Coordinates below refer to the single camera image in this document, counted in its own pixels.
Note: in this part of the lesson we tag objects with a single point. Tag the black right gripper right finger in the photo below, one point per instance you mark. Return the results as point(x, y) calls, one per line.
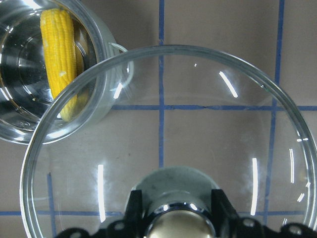
point(228, 224)

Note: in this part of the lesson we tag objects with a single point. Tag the glass pot lid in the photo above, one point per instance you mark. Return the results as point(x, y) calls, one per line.
point(174, 121)

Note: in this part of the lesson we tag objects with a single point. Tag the pale green cooking pot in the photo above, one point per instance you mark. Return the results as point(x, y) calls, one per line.
point(24, 89)

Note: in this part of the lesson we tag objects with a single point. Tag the yellow corn cob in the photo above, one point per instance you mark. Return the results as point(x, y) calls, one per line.
point(57, 31)

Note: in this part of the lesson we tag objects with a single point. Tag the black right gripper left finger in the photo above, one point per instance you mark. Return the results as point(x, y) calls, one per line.
point(130, 226)

